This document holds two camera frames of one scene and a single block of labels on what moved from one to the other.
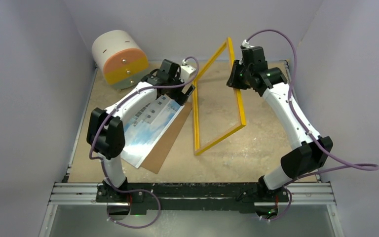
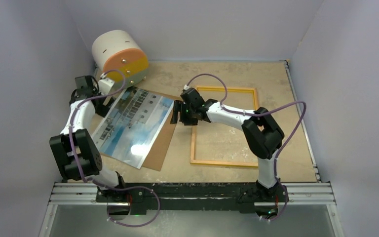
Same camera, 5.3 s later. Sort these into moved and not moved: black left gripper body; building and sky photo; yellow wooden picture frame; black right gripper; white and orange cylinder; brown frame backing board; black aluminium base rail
Moved: black right gripper; black left gripper body; yellow wooden picture frame; brown frame backing board
Not moved: black aluminium base rail; white and orange cylinder; building and sky photo
